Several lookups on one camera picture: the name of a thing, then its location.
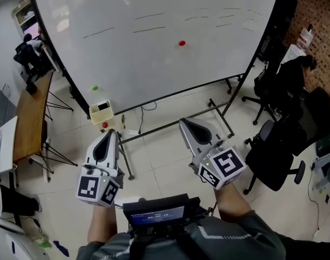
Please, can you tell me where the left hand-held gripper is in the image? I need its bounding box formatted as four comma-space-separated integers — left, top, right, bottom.
75, 129, 125, 209

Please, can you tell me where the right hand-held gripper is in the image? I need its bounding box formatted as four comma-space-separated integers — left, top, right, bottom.
178, 118, 248, 191

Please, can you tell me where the cream plastic box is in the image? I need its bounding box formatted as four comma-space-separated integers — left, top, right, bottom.
88, 99, 114, 125

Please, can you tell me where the person's right forearm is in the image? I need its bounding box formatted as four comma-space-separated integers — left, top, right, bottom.
213, 183, 253, 227

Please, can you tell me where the person's left forearm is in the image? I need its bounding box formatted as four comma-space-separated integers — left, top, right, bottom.
87, 204, 117, 245

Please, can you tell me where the large whiteboard on black stand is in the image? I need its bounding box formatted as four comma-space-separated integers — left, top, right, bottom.
26, 0, 283, 180

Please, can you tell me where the black chest-mounted screen device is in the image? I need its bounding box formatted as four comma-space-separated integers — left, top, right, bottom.
122, 193, 201, 232

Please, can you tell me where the wooden table with black legs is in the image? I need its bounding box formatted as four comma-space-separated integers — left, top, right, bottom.
12, 71, 79, 184

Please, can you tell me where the white desk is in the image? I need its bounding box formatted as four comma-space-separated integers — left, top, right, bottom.
0, 115, 18, 177

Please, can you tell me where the blue cloth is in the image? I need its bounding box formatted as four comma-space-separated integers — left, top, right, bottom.
53, 240, 70, 257

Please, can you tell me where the green plastic object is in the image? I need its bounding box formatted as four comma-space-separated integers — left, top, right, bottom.
37, 238, 53, 249

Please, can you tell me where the black office chair with jacket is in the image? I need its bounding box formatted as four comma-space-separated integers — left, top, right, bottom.
242, 55, 317, 126

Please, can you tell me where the person's grey shirt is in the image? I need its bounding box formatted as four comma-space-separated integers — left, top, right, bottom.
76, 210, 287, 260

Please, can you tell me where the grey refrigerator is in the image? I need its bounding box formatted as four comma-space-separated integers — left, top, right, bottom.
0, 80, 18, 131

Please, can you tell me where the grey backpack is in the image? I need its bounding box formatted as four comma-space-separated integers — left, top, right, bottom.
315, 147, 330, 192

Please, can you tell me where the black partition panel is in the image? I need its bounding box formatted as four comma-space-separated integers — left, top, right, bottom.
258, 0, 298, 62

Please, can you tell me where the white storage shelf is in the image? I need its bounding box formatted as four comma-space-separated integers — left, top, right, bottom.
11, 0, 40, 35

